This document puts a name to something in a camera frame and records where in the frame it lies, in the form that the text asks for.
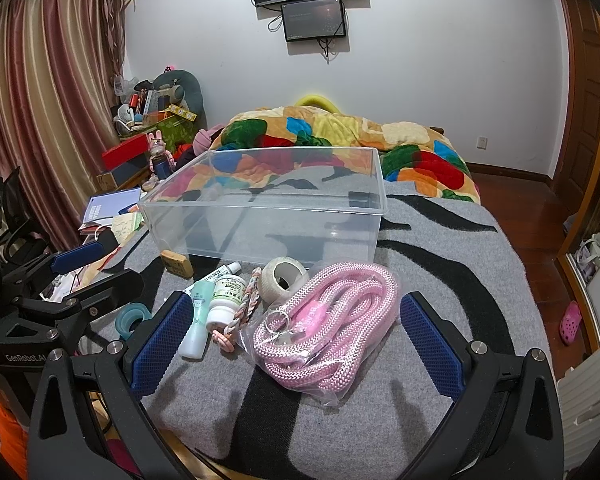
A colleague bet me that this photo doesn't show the teal tape roll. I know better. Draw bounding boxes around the teal tape roll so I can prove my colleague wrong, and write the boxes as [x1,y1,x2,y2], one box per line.
[114,302,151,340]

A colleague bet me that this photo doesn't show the teal white squeeze bottle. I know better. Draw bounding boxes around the teal white squeeze bottle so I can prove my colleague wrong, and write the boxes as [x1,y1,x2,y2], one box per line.
[178,280,215,360]

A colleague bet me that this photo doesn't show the small wooden block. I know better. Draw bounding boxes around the small wooden block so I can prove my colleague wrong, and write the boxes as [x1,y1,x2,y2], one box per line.
[160,249,194,280]

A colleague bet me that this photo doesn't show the pink white braided bracelet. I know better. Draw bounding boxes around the pink white braided bracelet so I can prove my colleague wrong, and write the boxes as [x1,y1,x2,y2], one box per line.
[211,266,263,354]

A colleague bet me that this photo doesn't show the white green-label pill bottle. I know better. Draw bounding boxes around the white green-label pill bottle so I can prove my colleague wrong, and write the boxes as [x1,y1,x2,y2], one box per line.
[206,274,247,333]

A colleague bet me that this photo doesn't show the white ointment tube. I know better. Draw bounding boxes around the white ointment tube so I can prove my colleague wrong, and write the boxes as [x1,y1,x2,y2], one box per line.
[200,261,242,283]

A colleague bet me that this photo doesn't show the white gauze tape roll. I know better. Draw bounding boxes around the white gauze tape roll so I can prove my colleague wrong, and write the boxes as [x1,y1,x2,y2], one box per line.
[259,257,309,304]

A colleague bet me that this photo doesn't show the pink rope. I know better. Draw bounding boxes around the pink rope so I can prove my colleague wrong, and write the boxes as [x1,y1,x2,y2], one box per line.
[243,260,402,408]

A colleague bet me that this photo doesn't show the white blue booklet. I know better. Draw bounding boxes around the white blue booklet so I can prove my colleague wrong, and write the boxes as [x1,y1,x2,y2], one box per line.
[82,188,142,224]

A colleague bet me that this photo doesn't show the red box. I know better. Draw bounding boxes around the red box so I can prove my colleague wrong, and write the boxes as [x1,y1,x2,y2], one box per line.
[102,133,148,171]

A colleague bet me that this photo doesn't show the pink rubber clog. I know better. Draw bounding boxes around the pink rubber clog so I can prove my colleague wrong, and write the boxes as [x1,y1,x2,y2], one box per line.
[559,300,582,346]

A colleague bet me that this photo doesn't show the pink rabbit bottle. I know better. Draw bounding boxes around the pink rabbit bottle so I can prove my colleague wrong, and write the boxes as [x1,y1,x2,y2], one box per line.
[146,130,175,180]

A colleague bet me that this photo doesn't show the green patterned box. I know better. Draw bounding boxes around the green patterned box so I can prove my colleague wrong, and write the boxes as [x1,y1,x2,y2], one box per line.
[146,115,199,154]

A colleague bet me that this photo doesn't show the pink knitted hat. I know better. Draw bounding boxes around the pink knitted hat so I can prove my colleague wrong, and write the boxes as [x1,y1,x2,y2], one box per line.
[192,124,225,156]

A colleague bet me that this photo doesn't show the grey neck pillow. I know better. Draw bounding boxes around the grey neck pillow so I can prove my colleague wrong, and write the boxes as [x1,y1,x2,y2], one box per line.
[152,70,204,116]

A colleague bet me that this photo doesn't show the grey black zebra blanket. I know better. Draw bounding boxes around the grey black zebra blanket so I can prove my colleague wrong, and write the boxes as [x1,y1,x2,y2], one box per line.
[104,182,548,479]

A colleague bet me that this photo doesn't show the pink beige striped curtain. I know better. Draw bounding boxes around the pink beige striped curtain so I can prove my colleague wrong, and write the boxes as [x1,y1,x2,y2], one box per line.
[0,0,118,249]

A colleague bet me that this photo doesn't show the clear plastic storage box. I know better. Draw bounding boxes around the clear plastic storage box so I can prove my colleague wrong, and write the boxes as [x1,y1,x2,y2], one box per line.
[140,146,388,266]

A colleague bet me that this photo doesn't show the yellow pillow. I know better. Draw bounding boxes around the yellow pillow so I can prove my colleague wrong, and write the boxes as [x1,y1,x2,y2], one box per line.
[294,94,340,114]

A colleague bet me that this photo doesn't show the colourful patchwork quilt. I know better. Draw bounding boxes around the colourful patchwork quilt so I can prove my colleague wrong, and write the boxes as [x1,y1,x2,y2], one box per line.
[154,105,482,206]

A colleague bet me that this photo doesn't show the white wall socket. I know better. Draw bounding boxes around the white wall socket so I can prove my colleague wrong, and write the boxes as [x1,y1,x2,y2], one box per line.
[476,136,488,150]

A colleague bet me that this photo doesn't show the small black wall monitor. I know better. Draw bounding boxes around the small black wall monitor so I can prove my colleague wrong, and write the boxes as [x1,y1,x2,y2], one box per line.
[280,0,347,42]

